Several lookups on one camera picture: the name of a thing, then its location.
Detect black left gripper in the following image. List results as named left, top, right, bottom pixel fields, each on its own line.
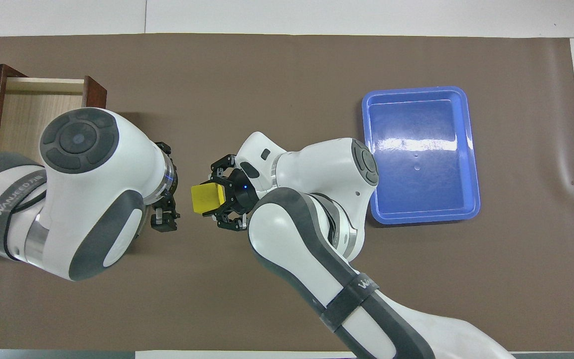
left=150, top=142, right=181, bottom=233

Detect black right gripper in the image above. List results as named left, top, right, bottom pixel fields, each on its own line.
left=202, top=154, right=259, bottom=231

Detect yellow cube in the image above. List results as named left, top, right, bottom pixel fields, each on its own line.
left=190, top=182, right=226, bottom=215

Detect dark wooden drawer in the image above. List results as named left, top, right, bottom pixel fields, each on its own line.
left=0, top=76, right=108, bottom=153

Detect brown paper table mat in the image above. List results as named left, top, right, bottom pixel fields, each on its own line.
left=0, top=33, right=574, bottom=352

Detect blue plastic tray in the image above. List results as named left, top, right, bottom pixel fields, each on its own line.
left=362, top=86, right=481, bottom=225

